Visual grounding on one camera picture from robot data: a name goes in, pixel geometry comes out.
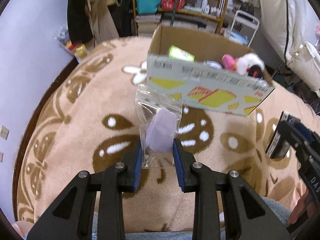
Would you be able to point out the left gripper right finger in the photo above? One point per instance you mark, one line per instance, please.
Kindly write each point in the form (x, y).
(246, 215)

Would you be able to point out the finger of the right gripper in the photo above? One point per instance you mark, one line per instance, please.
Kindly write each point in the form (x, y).
(283, 129)
(303, 139)

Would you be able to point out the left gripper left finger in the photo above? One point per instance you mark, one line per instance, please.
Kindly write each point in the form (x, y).
(70, 216)

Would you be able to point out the black tissue pack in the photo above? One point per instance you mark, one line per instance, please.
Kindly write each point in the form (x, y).
(278, 148)

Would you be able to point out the pink plush bear toy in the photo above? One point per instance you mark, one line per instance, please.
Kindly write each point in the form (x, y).
(229, 63)

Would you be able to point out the clear zip bag purple item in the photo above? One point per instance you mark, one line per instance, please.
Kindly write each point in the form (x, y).
(159, 117)

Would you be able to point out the green tissue pack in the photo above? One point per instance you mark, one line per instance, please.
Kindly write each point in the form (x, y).
(177, 53)

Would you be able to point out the right hand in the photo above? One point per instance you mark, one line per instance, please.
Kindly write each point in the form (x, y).
(301, 207)

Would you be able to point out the white black plush toy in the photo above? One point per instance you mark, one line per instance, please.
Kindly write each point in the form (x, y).
(250, 65)

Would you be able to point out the purple white plush toy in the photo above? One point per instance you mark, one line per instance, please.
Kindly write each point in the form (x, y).
(213, 64)

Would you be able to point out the white softbox light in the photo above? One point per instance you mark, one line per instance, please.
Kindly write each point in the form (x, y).
(290, 27)

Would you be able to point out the white rolling cart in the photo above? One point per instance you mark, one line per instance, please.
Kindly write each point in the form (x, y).
(243, 28)

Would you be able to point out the cardboard box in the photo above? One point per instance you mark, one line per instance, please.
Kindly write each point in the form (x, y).
(200, 86)

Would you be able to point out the wooden bookshelf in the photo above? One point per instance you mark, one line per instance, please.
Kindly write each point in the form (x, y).
(199, 14)

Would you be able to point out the plastic bag of snacks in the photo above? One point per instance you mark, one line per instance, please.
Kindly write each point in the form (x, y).
(77, 49)

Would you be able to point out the stack of books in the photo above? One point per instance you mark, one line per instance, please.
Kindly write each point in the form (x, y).
(147, 24)

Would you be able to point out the black hanging coat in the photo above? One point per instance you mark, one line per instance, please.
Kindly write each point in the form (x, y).
(77, 22)

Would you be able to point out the beige hanging coat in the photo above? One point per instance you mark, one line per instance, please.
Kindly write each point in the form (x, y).
(100, 21)

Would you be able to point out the white wall socket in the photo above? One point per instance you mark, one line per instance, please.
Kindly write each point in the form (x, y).
(4, 132)

